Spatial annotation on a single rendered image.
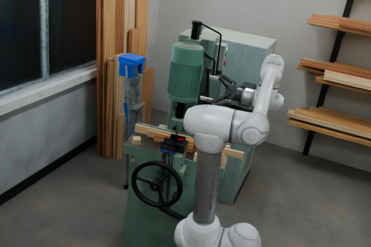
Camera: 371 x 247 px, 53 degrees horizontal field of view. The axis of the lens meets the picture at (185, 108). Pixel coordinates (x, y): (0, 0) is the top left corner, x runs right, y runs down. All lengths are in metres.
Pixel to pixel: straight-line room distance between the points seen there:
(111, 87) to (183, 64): 1.58
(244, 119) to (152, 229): 1.28
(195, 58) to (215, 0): 2.43
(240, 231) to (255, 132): 0.54
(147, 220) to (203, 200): 0.87
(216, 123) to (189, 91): 0.69
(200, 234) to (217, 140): 0.48
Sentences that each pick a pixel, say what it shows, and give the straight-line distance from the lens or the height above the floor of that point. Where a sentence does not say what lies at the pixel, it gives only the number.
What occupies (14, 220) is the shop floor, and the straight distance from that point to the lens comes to 3.12.
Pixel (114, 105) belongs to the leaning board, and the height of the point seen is 0.57.
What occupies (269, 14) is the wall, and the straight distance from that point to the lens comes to 4.24.
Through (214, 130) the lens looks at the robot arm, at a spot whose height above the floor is 1.37.
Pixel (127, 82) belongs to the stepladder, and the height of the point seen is 0.97.
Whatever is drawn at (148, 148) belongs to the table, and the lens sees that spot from 2.17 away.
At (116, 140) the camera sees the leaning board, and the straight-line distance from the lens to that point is 3.70.
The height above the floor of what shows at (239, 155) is 0.92.
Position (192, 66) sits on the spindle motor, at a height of 1.41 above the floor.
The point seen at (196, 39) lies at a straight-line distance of 2.16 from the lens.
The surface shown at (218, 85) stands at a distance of 2.26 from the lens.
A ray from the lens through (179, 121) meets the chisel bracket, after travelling 2.15.
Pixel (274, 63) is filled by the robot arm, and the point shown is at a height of 1.53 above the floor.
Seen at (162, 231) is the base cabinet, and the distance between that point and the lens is 2.44.
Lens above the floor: 1.97
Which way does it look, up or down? 22 degrees down
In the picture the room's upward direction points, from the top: 8 degrees clockwise
